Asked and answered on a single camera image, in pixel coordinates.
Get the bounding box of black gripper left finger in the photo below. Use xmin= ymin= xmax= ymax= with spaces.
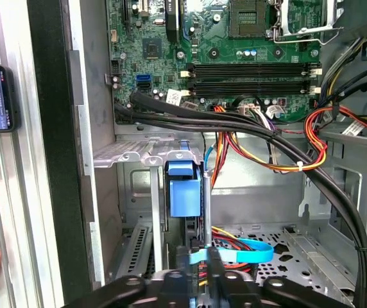
xmin=61 ymin=245 xmax=192 ymax=308

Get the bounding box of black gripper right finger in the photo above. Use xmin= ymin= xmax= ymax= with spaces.
xmin=207 ymin=246 xmax=353 ymax=308

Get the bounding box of blue data wire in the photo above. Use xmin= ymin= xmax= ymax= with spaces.
xmin=188 ymin=240 xmax=275 ymax=266

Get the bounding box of red yellow power wire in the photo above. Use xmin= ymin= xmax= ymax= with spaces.
xmin=199 ymin=226 xmax=258 ymax=286

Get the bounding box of hard disk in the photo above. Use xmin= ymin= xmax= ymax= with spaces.
xmin=163 ymin=140 xmax=205 ymax=254

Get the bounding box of grey metal disk bay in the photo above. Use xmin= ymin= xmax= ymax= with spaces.
xmin=92 ymin=136 xmax=212 ymax=280

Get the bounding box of grey optical drive cage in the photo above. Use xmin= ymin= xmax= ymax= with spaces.
xmin=298 ymin=126 xmax=367 ymax=251

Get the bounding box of black open PC case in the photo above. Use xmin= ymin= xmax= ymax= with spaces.
xmin=26 ymin=0 xmax=367 ymax=308

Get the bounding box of black RAM slot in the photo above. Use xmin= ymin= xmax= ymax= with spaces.
xmin=180 ymin=80 xmax=323 ymax=97
xmin=188 ymin=62 xmax=323 ymax=80

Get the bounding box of green motherboard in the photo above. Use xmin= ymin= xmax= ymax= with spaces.
xmin=108 ymin=0 xmax=324 ymax=126

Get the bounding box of black graphics card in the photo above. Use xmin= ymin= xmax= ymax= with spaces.
xmin=164 ymin=0 xmax=184 ymax=44

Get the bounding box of CPU socket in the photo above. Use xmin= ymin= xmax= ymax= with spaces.
xmin=228 ymin=0 xmax=269 ymax=40

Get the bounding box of metal socket cover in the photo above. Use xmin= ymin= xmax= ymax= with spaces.
xmin=278 ymin=0 xmax=345 ymax=36

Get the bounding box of orange wire bundle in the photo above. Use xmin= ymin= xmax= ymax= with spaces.
xmin=209 ymin=105 xmax=367 ymax=190

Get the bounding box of black cable bundle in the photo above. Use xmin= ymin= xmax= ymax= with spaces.
xmin=114 ymin=91 xmax=367 ymax=308

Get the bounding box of yellow black wire bundle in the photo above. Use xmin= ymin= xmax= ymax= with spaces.
xmin=318 ymin=35 xmax=367 ymax=107

